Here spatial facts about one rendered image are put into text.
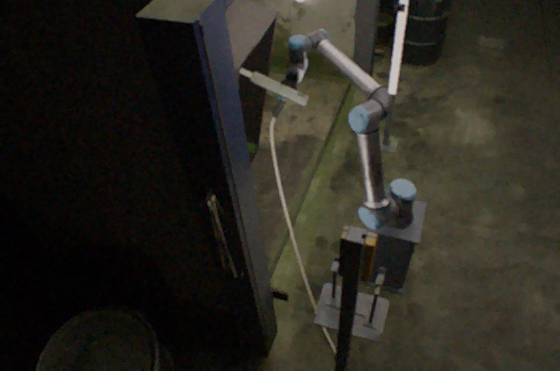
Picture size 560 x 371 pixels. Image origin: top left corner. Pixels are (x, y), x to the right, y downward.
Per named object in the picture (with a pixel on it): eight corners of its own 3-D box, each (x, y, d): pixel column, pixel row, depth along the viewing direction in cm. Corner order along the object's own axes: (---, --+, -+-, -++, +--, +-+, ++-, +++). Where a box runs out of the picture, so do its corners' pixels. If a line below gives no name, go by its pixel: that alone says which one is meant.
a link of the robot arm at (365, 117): (400, 221, 248) (387, 101, 209) (376, 237, 241) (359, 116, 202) (381, 209, 259) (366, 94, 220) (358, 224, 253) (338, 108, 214)
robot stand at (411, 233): (410, 258, 317) (426, 202, 271) (403, 295, 298) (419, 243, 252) (369, 247, 326) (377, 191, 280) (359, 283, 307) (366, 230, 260)
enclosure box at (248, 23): (180, 193, 304) (171, 48, 213) (215, 135, 343) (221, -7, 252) (227, 210, 300) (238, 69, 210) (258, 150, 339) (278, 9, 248)
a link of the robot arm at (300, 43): (301, 30, 242) (302, 50, 251) (284, 38, 238) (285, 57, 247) (311, 37, 236) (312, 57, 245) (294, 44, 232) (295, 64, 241)
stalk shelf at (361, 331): (313, 324, 209) (313, 322, 208) (326, 283, 224) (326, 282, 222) (377, 343, 200) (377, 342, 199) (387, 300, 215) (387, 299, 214)
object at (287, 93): (296, 123, 242) (311, 94, 224) (293, 129, 238) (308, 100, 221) (215, 84, 240) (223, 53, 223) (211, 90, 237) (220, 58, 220)
